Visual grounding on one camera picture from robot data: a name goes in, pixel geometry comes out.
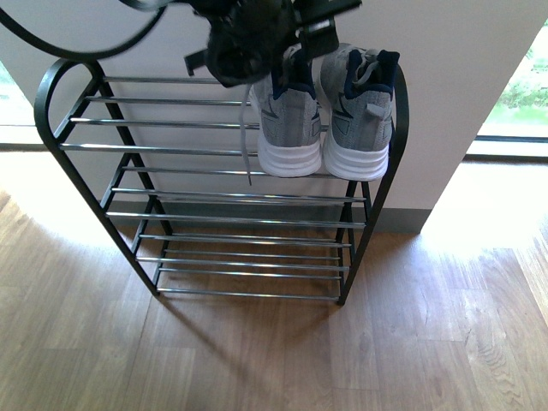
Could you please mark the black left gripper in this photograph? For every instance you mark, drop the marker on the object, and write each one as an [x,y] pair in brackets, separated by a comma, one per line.
[247,39]

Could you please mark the grey knit sneaker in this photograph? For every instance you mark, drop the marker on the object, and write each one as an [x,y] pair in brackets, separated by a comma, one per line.
[356,87]
[285,101]

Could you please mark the black metal shoe rack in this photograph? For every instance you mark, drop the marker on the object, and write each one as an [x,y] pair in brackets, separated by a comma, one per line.
[165,234]

